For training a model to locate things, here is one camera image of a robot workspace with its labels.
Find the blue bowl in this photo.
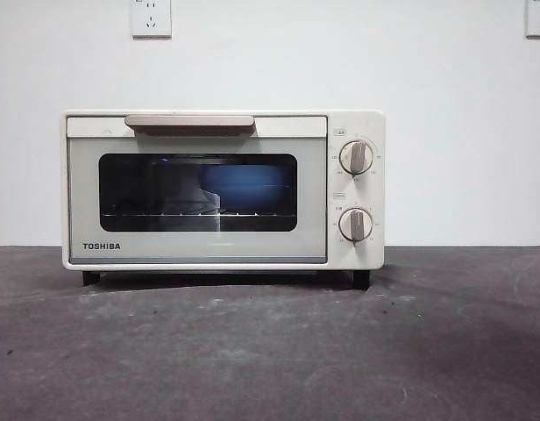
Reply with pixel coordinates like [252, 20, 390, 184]
[200, 164, 285, 211]

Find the oven door with beige handle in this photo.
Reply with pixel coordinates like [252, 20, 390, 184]
[66, 114, 329, 265]

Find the beige lower oven knob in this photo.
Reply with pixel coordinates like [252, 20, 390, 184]
[339, 206, 376, 242]

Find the beige oven knob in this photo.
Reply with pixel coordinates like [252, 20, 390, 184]
[339, 206, 376, 242]
[339, 139, 376, 175]

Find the beige upper oven knob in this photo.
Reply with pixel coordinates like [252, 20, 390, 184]
[339, 139, 376, 175]

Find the white Toshiba toaster oven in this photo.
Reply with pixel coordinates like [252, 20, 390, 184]
[60, 108, 388, 290]

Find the wire oven rack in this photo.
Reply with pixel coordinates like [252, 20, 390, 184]
[101, 211, 297, 218]

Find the white wall socket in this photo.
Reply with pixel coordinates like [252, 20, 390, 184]
[526, 0, 540, 39]
[130, 0, 173, 39]

